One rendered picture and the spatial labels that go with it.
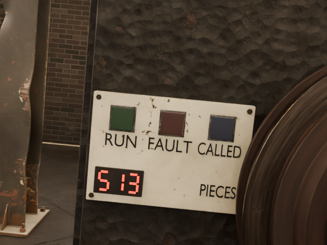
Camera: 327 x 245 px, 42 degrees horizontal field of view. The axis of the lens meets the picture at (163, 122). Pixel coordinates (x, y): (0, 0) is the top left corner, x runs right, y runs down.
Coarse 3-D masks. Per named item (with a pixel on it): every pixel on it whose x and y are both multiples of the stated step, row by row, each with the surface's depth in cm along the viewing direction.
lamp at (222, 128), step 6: (216, 120) 68; (222, 120) 68; (228, 120) 68; (234, 120) 68; (216, 126) 68; (222, 126) 68; (228, 126) 68; (210, 132) 69; (216, 132) 68; (222, 132) 68; (228, 132) 68; (210, 138) 69; (216, 138) 69; (222, 138) 69; (228, 138) 69
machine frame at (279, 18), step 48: (96, 0) 77; (144, 0) 69; (192, 0) 69; (240, 0) 68; (288, 0) 68; (96, 48) 70; (144, 48) 70; (192, 48) 70; (240, 48) 69; (288, 48) 69; (192, 96) 70; (240, 96) 70; (96, 240) 74; (144, 240) 73; (192, 240) 73
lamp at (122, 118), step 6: (114, 108) 69; (120, 108) 68; (126, 108) 68; (132, 108) 69; (114, 114) 69; (120, 114) 69; (126, 114) 69; (132, 114) 69; (114, 120) 69; (120, 120) 69; (126, 120) 69; (132, 120) 69; (114, 126) 69; (120, 126) 69; (126, 126) 69; (132, 126) 69
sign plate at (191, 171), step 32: (96, 96) 69; (128, 96) 69; (96, 128) 69; (160, 128) 69; (192, 128) 69; (96, 160) 70; (128, 160) 70; (160, 160) 70; (192, 160) 70; (224, 160) 69; (96, 192) 70; (160, 192) 70; (192, 192) 70; (224, 192) 70
